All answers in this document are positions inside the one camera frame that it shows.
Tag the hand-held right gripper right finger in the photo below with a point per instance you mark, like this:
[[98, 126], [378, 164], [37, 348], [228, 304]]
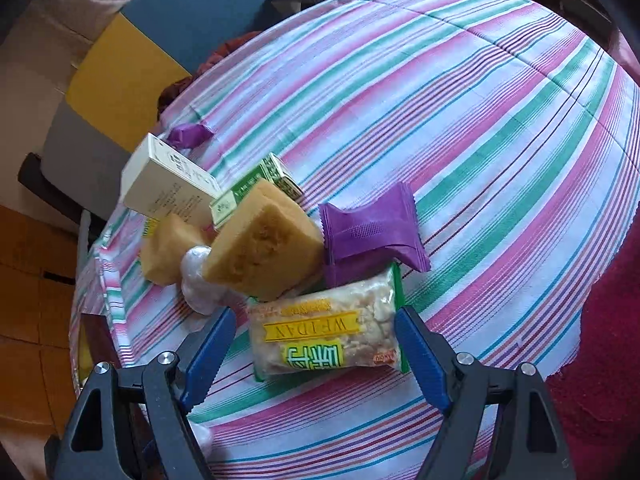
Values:
[[425, 355]]

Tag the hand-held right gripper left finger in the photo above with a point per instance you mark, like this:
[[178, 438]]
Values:
[[210, 355]]

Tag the clear green-edged snack packet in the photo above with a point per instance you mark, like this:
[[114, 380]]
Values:
[[320, 330]]

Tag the small yellow sponge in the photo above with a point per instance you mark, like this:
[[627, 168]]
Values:
[[165, 255]]

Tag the purple snack packet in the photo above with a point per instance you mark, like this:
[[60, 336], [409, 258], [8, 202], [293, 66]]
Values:
[[370, 230]]

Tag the white carton box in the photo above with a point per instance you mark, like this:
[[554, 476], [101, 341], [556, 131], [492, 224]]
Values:
[[160, 185]]

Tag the large yellow sponge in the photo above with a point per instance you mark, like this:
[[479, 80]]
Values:
[[260, 245]]

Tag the green patterned box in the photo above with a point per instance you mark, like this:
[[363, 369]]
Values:
[[227, 207]]

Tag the red blanket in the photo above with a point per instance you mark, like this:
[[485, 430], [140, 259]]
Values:
[[610, 360]]

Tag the small purple candy wrapper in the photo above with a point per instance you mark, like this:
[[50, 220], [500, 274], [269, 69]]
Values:
[[187, 135]]

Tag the striped tablecloth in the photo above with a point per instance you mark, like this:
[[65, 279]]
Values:
[[400, 110]]

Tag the dark red cloth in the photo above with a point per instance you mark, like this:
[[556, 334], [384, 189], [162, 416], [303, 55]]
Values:
[[225, 52]]

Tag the blue yellow grey armchair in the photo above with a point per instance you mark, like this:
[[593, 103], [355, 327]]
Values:
[[125, 60]]

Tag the pale curtain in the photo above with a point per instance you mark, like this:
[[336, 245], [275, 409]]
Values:
[[60, 10]]

